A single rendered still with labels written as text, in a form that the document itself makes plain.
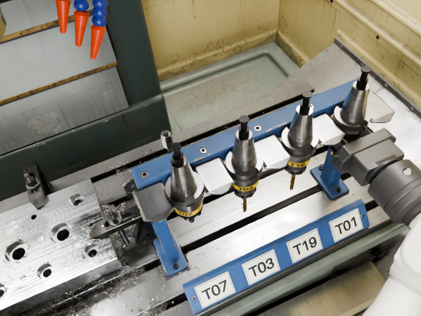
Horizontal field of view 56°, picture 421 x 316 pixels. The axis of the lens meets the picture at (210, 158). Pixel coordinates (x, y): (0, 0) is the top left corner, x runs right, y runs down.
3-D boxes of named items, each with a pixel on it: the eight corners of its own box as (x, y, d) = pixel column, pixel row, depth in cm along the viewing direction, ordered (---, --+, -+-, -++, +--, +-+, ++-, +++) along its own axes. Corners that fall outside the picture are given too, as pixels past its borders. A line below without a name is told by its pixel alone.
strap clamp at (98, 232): (157, 235, 95) (145, 203, 83) (105, 258, 92) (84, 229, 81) (153, 224, 97) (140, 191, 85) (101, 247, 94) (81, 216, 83)
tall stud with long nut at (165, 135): (179, 164, 108) (172, 133, 98) (170, 168, 107) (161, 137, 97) (175, 157, 109) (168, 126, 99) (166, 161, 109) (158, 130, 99)
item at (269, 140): (296, 163, 68) (296, 160, 67) (269, 175, 67) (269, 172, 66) (274, 135, 72) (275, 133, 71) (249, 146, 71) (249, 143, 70)
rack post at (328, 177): (349, 192, 99) (382, 108, 75) (331, 200, 98) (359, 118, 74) (326, 163, 105) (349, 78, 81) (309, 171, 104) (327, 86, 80)
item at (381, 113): (398, 118, 72) (400, 115, 72) (375, 128, 71) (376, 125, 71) (373, 94, 76) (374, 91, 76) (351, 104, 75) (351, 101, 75)
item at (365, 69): (361, 80, 66) (366, 64, 64) (368, 86, 65) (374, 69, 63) (353, 84, 66) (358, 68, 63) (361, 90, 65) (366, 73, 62)
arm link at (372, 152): (395, 115, 70) (447, 162, 63) (381, 149, 78) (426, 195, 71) (336, 140, 67) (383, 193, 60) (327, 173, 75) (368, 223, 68)
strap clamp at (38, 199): (62, 223, 99) (37, 191, 87) (49, 229, 98) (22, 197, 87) (52, 184, 107) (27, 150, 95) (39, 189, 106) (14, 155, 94)
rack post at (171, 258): (189, 268, 90) (170, 199, 66) (167, 278, 89) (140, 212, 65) (173, 232, 95) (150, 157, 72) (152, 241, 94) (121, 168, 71)
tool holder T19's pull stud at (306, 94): (306, 105, 64) (309, 88, 61) (312, 111, 63) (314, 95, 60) (297, 108, 64) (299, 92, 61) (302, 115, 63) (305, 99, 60)
